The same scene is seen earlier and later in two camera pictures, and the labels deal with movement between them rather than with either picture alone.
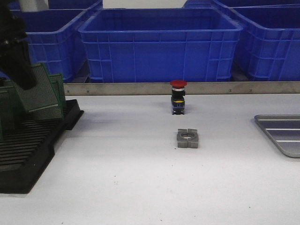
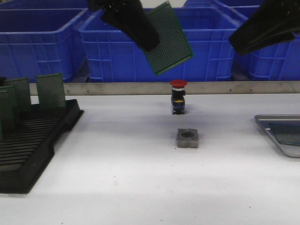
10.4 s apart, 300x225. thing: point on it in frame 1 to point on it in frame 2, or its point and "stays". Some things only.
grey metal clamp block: x=187 y=138 stays
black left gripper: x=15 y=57 to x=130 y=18
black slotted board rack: x=27 y=150 stays
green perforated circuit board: x=41 y=96 to x=286 y=133
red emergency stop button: x=178 y=93 stays
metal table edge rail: x=193 y=88 stays
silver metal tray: x=285 y=129 stays
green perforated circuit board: x=54 y=112 to x=174 y=48
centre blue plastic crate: x=160 y=45 stays
